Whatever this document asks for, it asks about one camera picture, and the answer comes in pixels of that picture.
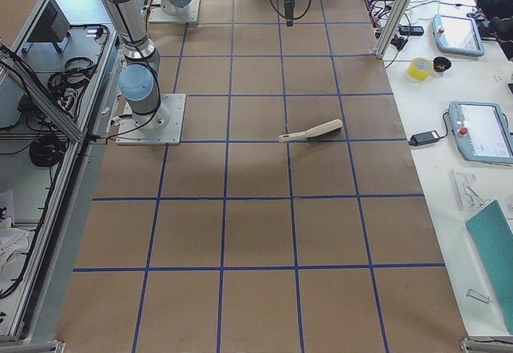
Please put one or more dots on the near teach pendant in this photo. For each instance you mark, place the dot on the near teach pendant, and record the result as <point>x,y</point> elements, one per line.
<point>481,132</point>

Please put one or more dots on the yellow tape roll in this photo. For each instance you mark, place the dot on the yellow tape roll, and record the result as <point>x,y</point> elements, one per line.
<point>420,69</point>

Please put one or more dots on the beige hand brush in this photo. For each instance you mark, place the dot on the beige hand brush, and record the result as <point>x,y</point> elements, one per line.
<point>318,132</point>

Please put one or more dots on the white crumpled cloth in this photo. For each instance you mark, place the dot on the white crumpled cloth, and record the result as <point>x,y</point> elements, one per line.
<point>14,241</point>

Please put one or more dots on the teach pendant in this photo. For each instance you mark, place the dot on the teach pendant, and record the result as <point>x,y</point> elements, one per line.
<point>481,132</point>
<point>457,35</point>

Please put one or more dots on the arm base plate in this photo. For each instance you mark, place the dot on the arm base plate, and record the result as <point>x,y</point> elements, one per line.
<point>163,12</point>
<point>164,128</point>

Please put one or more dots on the teal folder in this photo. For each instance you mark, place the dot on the teal folder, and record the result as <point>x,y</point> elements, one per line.
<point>492,237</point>

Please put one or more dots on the clear plastic bag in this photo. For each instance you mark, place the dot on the clear plastic bag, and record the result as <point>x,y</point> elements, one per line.
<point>467,197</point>

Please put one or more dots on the black power adapter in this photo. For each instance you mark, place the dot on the black power adapter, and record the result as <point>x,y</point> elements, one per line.
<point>424,138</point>

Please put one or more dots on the far teach pendant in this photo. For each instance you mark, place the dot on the far teach pendant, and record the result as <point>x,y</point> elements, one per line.
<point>457,35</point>

